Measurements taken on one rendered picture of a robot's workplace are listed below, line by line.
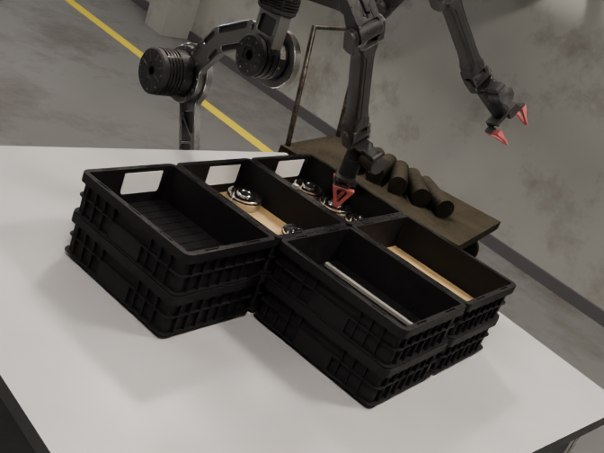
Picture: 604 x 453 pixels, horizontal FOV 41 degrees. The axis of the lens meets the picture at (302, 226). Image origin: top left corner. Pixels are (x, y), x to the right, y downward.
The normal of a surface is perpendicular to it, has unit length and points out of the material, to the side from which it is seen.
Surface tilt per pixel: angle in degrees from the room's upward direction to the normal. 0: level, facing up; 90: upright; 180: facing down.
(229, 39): 90
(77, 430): 0
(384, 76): 90
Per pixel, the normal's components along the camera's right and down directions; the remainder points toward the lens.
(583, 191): -0.71, 0.05
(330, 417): 0.33, -0.86
